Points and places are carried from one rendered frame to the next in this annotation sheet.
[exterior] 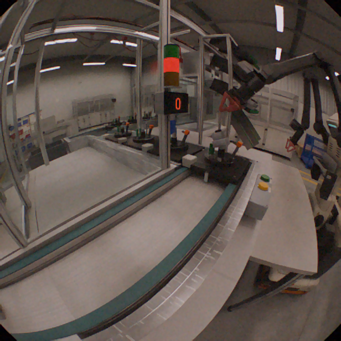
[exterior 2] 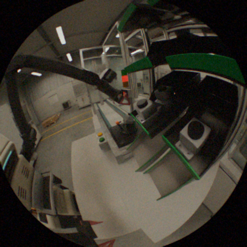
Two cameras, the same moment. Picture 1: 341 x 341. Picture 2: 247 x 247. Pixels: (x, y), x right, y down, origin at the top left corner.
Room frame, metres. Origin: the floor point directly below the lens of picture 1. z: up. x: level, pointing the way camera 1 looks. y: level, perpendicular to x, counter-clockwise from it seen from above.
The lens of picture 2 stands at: (0.75, -0.64, 1.33)
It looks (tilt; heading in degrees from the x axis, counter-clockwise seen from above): 32 degrees down; 120
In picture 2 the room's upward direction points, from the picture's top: 9 degrees counter-clockwise
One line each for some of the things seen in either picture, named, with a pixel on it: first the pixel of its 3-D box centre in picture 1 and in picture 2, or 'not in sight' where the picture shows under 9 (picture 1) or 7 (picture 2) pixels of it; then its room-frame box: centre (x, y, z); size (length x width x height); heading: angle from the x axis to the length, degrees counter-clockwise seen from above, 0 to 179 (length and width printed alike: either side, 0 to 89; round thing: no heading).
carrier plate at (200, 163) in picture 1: (219, 162); (128, 130); (0.55, -0.21, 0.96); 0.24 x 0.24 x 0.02; 50
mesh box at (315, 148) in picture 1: (319, 154); not in sight; (2.42, -4.76, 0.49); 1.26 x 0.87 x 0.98; 55
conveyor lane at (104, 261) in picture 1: (172, 206); (118, 119); (0.33, -0.01, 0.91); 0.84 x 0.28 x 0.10; 140
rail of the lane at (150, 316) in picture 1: (227, 225); (103, 125); (0.24, -0.16, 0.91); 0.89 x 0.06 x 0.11; 140
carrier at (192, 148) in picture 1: (174, 139); not in sight; (0.71, -0.02, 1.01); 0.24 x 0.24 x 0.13; 50
